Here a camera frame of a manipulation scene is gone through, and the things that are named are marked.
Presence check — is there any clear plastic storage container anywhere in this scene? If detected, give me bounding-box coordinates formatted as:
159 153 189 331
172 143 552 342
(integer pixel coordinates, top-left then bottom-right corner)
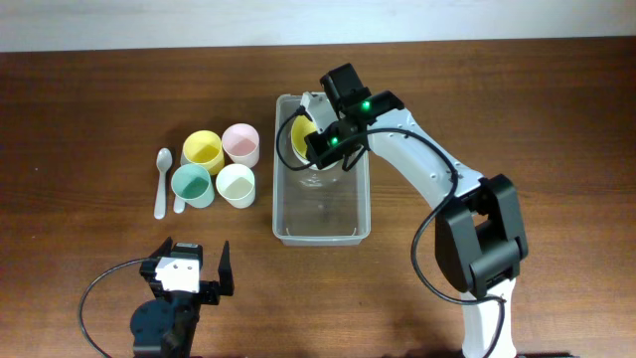
272 94 371 246

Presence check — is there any long white plastic spoon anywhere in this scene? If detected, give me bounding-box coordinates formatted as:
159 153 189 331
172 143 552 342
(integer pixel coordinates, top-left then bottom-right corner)
153 148 173 220

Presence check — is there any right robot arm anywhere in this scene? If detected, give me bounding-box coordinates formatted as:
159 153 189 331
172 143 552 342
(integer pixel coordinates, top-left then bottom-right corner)
302 64 529 357

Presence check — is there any yellow plastic cup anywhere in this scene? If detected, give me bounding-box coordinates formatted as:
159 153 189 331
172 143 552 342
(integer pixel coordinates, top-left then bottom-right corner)
183 130 225 176

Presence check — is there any yellow plastic bowl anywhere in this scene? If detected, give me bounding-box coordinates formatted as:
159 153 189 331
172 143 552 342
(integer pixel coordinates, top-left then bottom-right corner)
290 115 317 159

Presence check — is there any white plastic bowl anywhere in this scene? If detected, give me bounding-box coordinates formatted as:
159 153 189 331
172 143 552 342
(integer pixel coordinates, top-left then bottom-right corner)
294 152 319 171

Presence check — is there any cream plastic cup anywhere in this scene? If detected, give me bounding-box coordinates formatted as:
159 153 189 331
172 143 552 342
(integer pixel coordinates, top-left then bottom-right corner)
216 163 255 209

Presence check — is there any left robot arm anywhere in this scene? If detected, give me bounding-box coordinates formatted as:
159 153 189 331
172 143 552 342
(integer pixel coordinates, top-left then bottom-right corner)
130 238 235 358

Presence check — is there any short white plastic spoon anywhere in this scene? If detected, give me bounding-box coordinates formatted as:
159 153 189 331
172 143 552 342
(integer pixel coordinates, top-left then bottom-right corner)
173 196 186 214

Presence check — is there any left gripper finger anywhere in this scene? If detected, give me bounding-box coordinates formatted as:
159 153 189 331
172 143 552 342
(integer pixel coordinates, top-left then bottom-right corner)
149 237 173 260
218 241 235 296

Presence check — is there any pink plastic cup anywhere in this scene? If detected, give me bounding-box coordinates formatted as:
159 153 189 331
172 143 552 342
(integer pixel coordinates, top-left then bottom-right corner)
222 123 260 168

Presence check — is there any green plastic cup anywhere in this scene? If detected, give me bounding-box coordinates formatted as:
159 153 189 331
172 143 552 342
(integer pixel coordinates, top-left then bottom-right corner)
171 163 215 209

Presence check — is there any left black cable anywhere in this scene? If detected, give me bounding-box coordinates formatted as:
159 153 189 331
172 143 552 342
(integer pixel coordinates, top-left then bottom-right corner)
78 257 153 358

